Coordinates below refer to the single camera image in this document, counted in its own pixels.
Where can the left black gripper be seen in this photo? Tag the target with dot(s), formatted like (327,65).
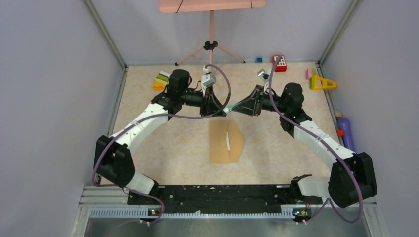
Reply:
(211,105)

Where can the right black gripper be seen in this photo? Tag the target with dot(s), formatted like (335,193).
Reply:
(252,104)

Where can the small green glue stick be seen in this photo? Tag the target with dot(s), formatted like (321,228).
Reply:
(228,109)

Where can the brown kraft envelope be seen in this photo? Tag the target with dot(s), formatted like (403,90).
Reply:
(218,153)

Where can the beige lined letter paper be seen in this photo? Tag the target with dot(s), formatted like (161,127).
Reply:
(228,141)

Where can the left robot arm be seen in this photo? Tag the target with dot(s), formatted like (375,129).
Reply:
(113,155)

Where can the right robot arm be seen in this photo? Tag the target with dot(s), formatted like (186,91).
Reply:
(352,174)

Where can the red window toy block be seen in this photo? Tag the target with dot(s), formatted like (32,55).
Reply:
(280,62)

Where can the stacked colourful toy blocks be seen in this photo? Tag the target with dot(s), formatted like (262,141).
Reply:
(161,81)

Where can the pink tripod stand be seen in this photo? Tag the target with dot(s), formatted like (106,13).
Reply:
(209,46)

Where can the pink toy block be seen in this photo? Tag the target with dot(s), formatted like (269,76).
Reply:
(308,74)

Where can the yellow triangle toy block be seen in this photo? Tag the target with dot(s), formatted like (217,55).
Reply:
(320,83)

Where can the green toy block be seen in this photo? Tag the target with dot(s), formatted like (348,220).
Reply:
(314,72)

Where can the purple toy bottle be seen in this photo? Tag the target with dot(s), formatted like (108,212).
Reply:
(344,132)

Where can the pink board on tripod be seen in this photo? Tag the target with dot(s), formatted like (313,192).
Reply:
(178,6)

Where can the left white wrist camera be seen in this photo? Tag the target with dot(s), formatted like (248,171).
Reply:
(208,79)

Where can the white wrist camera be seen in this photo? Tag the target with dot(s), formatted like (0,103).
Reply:
(208,79)
(264,75)

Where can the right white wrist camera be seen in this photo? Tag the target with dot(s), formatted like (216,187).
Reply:
(264,75)

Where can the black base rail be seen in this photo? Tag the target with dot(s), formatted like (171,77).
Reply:
(222,199)

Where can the white toothed cable duct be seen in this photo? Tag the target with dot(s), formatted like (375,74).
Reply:
(145,213)

